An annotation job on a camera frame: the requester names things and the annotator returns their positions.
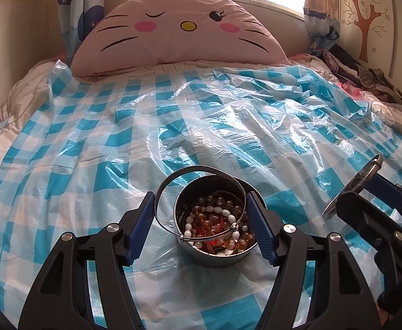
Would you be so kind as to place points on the round metal tin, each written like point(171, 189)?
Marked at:
point(210, 209)

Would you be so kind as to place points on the red bead jewelry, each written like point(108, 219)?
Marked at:
point(210, 225)

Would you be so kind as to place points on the white quilted blanket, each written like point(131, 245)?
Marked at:
point(23, 100)

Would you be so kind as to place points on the wide engraved silver bangle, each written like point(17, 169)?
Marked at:
point(356, 184)

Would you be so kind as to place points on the right hand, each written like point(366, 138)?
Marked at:
point(387, 313)

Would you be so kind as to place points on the left cartoon curtain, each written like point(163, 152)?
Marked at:
point(77, 19)

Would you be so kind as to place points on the pink cat face pillow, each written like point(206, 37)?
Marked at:
point(141, 33)

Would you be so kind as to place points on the right pink cartoon curtain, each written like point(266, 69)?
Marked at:
point(322, 24)

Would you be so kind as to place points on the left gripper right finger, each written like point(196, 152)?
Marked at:
point(340, 297)

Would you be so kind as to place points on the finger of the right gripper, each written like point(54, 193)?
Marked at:
point(374, 226)
point(384, 190)

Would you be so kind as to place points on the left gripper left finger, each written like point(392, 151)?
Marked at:
point(60, 297)

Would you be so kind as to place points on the blue checkered plastic sheet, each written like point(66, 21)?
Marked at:
point(98, 146)

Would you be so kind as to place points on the pile of clothes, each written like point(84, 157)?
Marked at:
point(362, 84)

